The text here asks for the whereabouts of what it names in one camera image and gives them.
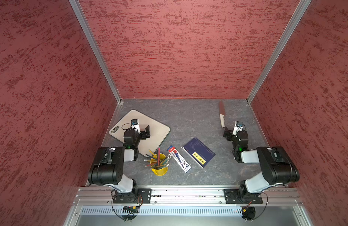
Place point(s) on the right corner aluminium post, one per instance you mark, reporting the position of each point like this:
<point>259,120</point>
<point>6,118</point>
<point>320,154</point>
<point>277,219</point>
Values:
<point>287,33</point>

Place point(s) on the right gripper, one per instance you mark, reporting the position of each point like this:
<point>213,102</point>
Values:
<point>229,133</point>

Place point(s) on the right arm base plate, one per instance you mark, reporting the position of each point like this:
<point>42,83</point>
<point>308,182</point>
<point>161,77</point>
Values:
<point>240,196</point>

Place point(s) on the aluminium front rail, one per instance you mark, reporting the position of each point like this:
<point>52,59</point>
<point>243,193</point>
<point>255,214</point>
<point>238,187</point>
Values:
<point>214,196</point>

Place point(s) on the corner aluminium post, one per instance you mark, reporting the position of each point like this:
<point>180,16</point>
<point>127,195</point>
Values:
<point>287,33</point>
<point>75,4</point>

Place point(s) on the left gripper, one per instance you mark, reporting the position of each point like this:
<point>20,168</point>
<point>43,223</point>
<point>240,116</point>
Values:
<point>143,133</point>

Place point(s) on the yellow pencil cup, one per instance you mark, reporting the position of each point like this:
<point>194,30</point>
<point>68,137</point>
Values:
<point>161,168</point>

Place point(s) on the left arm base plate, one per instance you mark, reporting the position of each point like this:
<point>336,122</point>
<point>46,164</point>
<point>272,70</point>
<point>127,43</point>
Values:
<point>139,196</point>

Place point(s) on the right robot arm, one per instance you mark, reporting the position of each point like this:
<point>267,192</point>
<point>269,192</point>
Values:
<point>276,169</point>

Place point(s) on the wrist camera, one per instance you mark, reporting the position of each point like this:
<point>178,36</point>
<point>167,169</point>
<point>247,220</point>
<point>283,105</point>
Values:
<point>239,126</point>
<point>135,125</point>

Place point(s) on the white pen box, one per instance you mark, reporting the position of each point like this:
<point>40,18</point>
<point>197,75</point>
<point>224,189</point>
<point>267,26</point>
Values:
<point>179,159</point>

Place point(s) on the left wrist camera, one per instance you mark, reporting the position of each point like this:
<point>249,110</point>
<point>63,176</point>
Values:
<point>135,125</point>

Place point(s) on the dark blue notebook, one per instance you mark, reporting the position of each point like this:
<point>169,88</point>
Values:
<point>199,152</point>

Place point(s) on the beige cutting board green rim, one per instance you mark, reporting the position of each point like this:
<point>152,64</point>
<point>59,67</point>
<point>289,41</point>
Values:
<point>158,131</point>

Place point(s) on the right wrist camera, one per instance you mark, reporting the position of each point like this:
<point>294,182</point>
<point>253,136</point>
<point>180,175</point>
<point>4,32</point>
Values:
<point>239,126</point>

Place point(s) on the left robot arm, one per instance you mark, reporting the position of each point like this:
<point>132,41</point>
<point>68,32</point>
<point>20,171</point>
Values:
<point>108,169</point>

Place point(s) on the left corner aluminium post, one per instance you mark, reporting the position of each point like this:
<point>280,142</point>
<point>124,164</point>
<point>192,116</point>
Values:
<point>75,4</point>

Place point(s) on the knife with beige handle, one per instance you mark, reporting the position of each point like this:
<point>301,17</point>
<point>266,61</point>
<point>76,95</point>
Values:
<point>222,113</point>

